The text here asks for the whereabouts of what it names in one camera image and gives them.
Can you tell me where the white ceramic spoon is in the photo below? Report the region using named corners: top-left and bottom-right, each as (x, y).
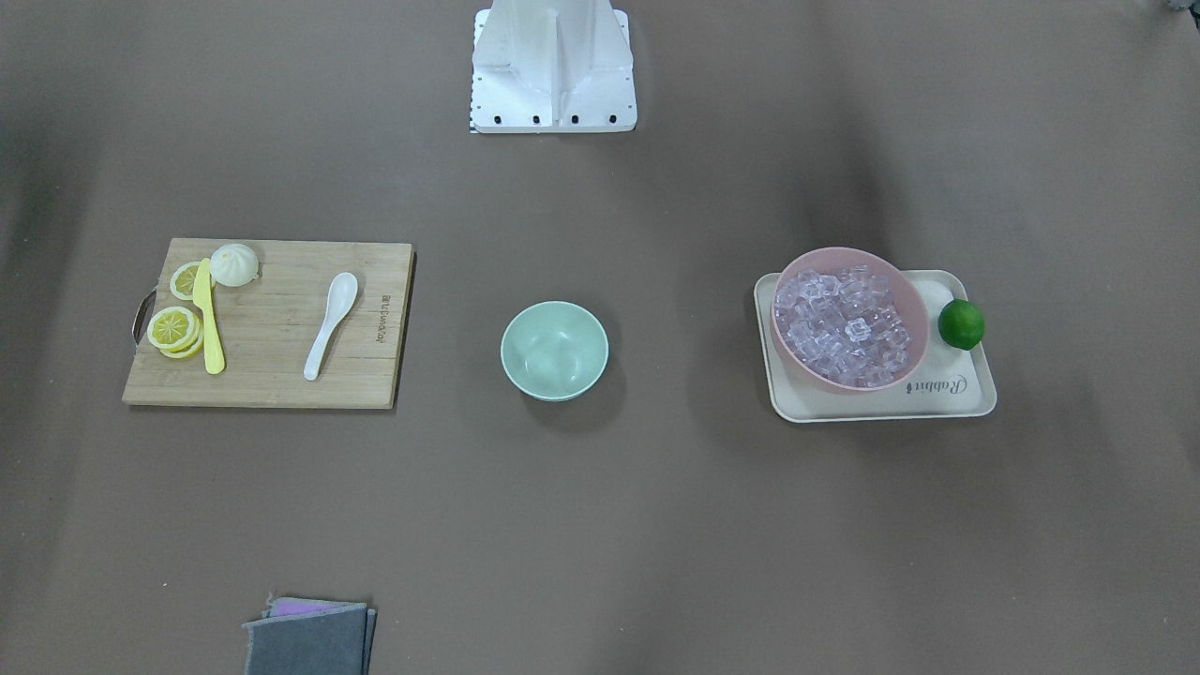
top-left (304, 271), bottom-right (359, 382)

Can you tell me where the mint green bowl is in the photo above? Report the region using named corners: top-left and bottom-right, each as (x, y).
top-left (499, 300), bottom-right (611, 402)

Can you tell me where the pile of ice cubes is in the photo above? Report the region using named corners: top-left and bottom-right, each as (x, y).
top-left (770, 264), bottom-right (918, 389)

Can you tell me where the pink bowl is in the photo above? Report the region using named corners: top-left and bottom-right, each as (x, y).
top-left (774, 247), bottom-right (931, 394)

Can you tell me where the bamboo cutting board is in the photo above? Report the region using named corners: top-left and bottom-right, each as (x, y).
top-left (122, 240), bottom-right (415, 410)

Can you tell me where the cream plastic tray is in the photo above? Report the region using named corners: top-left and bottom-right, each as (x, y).
top-left (752, 271), bottom-right (998, 424)

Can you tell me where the green lime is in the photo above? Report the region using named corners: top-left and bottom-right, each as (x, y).
top-left (937, 298), bottom-right (985, 352)

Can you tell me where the lemon half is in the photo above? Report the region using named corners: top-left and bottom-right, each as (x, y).
top-left (208, 243), bottom-right (259, 288)

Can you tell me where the yellow plastic knife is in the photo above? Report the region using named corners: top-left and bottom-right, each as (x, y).
top-left (192, 258), bottom-right (226, 375)

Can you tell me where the lemon slice upper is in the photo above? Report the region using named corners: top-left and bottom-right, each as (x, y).
top-left (169, 261), bottom-right (202, 301)

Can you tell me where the lemon slice stack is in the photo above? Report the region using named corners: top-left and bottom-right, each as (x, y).
top-left (146, 307), bottom-right (204, 359)

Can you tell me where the grey folded cloth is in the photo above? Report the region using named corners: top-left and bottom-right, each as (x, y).
top-left (244, 595), bottom-right (377, 674)

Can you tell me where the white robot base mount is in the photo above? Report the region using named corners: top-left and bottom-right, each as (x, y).
top-left (469, 1), bottom-right (638, 135)

